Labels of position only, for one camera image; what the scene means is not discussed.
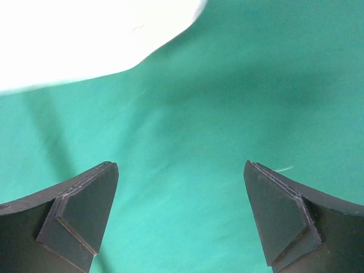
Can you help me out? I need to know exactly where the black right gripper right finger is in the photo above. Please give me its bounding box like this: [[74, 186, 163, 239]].
[[243, 161, 363, 273]]

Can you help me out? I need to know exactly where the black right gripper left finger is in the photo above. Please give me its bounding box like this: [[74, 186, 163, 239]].
[[1, 162, 118, 272]]

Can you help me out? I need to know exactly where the green surgical drape cloth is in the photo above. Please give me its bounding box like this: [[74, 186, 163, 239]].
[[1, 1, 363, 272]]

